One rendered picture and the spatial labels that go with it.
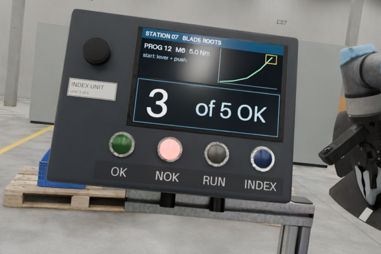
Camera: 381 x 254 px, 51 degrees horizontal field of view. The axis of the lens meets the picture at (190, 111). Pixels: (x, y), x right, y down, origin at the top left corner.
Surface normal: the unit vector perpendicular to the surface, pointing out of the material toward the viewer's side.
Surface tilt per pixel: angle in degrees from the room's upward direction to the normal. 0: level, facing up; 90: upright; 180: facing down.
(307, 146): 90
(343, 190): 59
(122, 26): 75
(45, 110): 90
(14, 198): 89
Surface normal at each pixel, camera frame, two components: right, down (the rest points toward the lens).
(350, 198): -0.57, -0.56
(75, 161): 0.11, -0.17
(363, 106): -0.39, 0.18
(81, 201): 0.22, 0.10
